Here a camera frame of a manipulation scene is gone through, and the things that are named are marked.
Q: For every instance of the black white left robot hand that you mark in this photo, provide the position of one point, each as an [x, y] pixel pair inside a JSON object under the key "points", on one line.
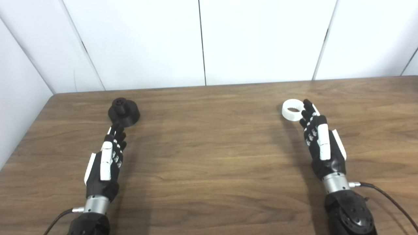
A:
{"points": [[98, 182]]}

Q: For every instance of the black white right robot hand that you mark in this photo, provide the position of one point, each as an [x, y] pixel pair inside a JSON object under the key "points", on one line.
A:
{"points": [[329, 166]]}

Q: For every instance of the round black plastic part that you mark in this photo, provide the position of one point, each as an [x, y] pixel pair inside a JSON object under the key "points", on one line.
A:
{"points": [[128, 114]]}

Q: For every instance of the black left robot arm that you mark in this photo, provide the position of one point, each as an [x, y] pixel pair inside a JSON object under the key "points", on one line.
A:
{"points": [[91, 223]]}

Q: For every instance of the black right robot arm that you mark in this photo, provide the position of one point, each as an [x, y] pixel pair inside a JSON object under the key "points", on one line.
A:
{"points": [[349, 215]]}

